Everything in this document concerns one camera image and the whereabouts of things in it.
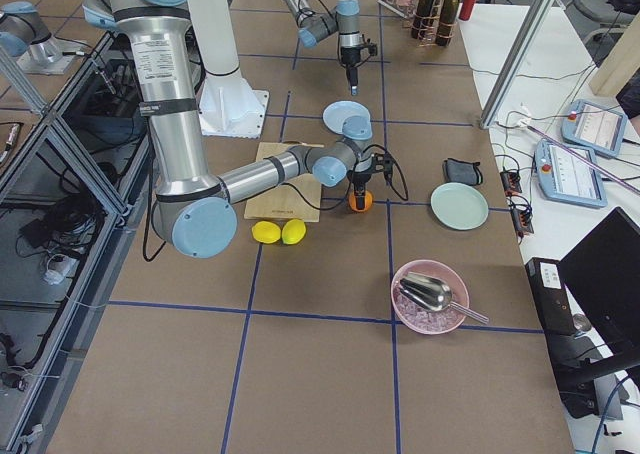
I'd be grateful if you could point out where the near teach pendant tablet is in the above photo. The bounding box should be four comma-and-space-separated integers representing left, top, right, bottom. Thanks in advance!
534, 139, 607, 208

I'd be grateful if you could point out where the upper yellow lemon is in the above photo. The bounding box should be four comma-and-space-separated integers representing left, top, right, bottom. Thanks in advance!
281, 219, 307, 245

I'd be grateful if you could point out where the lower yellow lemon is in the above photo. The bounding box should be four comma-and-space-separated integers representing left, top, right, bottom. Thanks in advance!
251, 221, 281, 244

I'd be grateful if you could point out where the metal ice scoop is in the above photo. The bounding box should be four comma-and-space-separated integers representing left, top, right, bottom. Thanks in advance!
399, 272, 489, 324

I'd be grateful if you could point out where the yellow lemon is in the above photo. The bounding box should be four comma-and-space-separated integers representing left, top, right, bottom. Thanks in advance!
251, 221, 281, 244
281, 219, 307, 245

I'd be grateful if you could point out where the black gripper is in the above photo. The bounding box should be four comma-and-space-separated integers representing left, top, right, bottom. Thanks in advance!
347, 153, 395, 199
339, 36, 376, 96

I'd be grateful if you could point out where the grey folded cloth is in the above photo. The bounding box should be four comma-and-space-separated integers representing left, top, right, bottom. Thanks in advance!
443, 158, 484, 186

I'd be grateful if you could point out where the teach pendant tablet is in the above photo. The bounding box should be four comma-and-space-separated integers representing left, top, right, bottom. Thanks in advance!
561, 99, 628, 158
534, 139, 607, 208

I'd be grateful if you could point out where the person in black shirt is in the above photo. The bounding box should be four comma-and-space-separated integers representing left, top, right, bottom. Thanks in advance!
616, 73, 640, 133

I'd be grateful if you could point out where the orange fruit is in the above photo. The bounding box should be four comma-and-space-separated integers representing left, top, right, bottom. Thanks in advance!
348, 191, 373, 212

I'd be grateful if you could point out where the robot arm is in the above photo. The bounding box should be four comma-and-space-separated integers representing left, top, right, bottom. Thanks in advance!
83, 0, 393, 258
283, 0, 378, 96

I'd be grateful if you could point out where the light green plate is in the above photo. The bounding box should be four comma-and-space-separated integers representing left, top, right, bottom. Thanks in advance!
430, 182, 489, 231

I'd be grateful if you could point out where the black monitor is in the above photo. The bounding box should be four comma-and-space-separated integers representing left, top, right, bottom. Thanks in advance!
547, 206, 640, 420

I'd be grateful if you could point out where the light blue plate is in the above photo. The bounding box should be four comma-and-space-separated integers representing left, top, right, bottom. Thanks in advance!
322, 100, 371, 134

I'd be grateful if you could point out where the far teach pendant tablet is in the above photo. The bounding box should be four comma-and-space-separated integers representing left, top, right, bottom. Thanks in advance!
561, 99, 628, 158

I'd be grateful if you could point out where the copper wire bottle rack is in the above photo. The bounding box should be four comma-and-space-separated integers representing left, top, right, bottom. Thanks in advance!
411, 0, 458, 47

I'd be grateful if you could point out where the pink bowl with ice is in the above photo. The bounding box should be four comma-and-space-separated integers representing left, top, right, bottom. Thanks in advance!
391, 259, 470, 335

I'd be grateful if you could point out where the bamboo cutting board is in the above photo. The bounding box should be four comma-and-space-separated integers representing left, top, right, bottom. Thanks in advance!
244, 174, 322, 223

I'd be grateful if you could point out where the dark green wine bottle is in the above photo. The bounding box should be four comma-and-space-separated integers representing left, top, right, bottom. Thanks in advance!
435, 0, 460, 47

